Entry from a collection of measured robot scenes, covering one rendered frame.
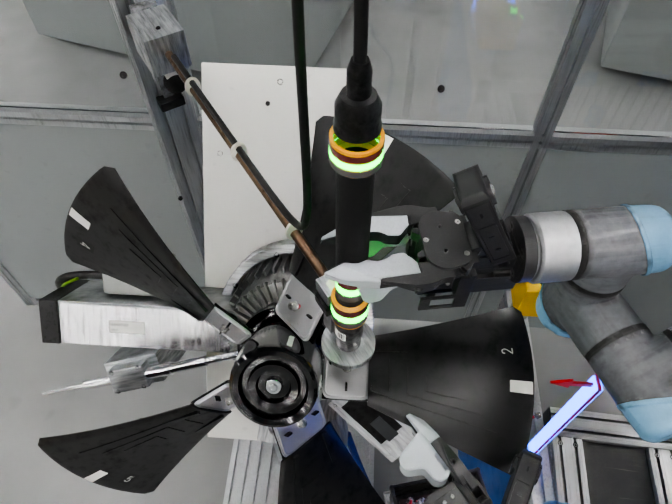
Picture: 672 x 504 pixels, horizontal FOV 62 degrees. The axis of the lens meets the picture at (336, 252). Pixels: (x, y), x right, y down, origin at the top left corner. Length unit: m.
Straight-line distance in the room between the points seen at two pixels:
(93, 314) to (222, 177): 0.31
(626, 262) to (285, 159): 0.56
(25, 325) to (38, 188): 0.79
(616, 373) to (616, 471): 1.28
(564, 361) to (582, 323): 1.58
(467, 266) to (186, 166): 0.91
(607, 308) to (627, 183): 0.97
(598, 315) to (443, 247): 0.21
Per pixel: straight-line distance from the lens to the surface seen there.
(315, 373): 0.74
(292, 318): 0.78
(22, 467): 2.24
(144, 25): 1.05
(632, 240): 0.63
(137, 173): 1.65
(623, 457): 1.97
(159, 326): 0.95
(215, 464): 2.02
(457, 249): 0.56
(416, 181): 0.70
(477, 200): 0.50
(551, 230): 0.60
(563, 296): 0.70
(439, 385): 0.80
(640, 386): 0.67
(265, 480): 1.90
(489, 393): 0.82
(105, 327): 0.99
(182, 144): 1.31
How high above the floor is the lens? 1.92
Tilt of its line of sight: 55 degrees down
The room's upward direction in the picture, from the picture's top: straight up
